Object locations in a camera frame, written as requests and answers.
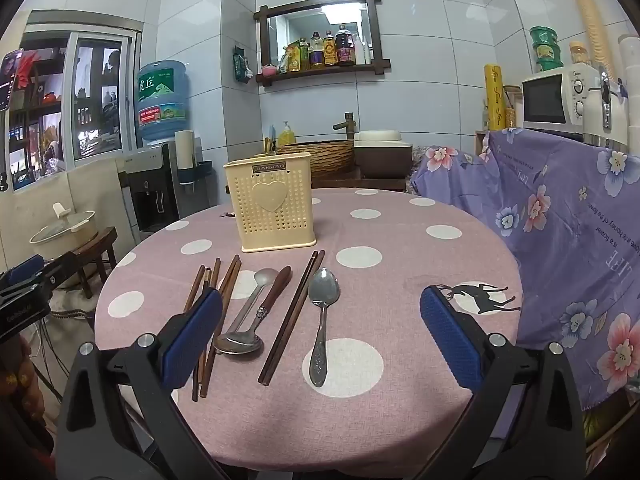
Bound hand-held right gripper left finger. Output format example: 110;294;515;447
57;287;226;480

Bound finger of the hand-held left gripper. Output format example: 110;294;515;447
4;252;81;286
0;282;51;307

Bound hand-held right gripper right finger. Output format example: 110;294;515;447
419;285;588;480

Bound wooden handled metal spoon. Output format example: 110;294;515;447
214;266;293;356

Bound brown wooden chopstick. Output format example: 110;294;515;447
202;257;243;399
199;255;240;400
257;251;319;385
183;265;207;314
192;258;222;403
262;251;326;387

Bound cream perforated utensil holder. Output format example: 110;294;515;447
223;152;317;253

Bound cream pot with glass lid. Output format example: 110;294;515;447
29;202;98;261

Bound orange patterned cloth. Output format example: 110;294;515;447
0;332;43;413

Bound plain metal spoon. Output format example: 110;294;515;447
220;268;280;338

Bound pink polka dot tablecloth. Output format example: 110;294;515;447
94;187;523;471

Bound grey water dispenser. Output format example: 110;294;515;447
118;142;201;233

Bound purple floral cloth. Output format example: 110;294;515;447
410;127;640;411

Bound wooden counter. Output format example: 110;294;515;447
310;170;408;193

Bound sliding window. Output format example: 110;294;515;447
7;10;145;196

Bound brown cooker with white lid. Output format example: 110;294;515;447
353;130;413;179

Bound blue water jug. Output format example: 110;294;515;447
136;60;192;147

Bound wicker basket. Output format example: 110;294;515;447
275;140;356;176

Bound wooden faucet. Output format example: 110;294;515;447
332;112;361;141

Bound glass jar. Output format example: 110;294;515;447
502;85;523;131

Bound yellow roll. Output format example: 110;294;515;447
483;63;506;132

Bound white microwave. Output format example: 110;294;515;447
521;65;601;136

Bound green packet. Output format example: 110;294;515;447
232;46;254;83

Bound white kettle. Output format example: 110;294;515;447
582;62;631;148

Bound dark sauce bottle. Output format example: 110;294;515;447
335;25;353;66

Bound white cup stack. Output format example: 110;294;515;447
617;35;640;126

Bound wooden framed mirror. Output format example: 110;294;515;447
253;0;392;87

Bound tall yellow paper cup stack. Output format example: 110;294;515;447
560;0;608;68

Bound black cable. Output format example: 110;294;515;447
32;320;66;401

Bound metal spoon with patterned handle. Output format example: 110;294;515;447
307;267;342;388

